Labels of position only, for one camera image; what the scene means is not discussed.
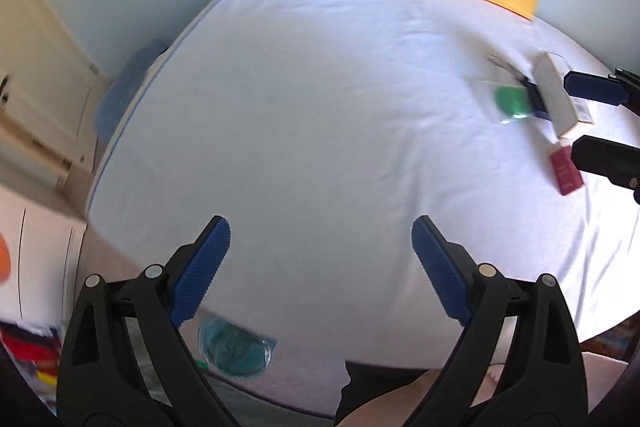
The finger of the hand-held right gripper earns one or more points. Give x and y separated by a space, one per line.
595 88
605 159

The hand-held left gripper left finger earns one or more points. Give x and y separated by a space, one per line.
200 272

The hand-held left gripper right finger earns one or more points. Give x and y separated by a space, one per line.
440 267

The white cardboard box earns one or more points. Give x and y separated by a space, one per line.
557 99

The red packet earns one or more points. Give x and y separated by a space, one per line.
567 172

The teal wastebasket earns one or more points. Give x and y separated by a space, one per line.
235 352

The green item in clear bag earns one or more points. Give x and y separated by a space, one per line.
510 103

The small green item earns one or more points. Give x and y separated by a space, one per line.
201 363

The pink garment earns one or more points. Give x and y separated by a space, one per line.
390 412

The white wardrobe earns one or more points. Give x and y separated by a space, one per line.
45 257

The white mattress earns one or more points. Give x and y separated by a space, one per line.
300 132

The colourful printed item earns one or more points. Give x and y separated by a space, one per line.
607 342

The hanging red clothes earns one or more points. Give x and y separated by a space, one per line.
25 347

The blue pillow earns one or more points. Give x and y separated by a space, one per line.
125 97

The orange guitar sticker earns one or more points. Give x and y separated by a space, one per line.
4 259

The cream panelled door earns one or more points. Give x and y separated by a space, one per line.
40 57

